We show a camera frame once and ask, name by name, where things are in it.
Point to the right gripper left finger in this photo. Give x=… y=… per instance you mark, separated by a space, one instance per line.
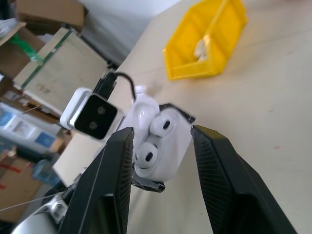
x=102 y=195

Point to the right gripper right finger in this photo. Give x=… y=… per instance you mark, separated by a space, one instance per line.
x=231 y=195

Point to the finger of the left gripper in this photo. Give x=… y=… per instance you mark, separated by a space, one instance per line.
x=148 y=185
x=180 y=112

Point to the white wireless earbud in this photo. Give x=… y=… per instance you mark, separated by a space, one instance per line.
x=143 y=158
x=158 y=126

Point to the white charging case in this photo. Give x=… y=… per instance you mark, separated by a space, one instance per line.
x=200 y=46
x=141 y=89
x=170 y=156
x=203 y=58

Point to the white closed charging case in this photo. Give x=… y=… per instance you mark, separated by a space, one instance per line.
x=200 y=46
x=203 y=58

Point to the yellow plastic bin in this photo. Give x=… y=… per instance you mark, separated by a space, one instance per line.
x=219 y=56

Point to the brown cardboard box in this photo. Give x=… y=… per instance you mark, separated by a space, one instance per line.
x=12 y=58
x=48 y=12
x=17 y=185

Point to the large green-taped flat carton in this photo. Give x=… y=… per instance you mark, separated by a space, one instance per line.
x=63 y=68

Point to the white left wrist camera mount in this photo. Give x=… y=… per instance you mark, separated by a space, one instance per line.
x=92 y=117

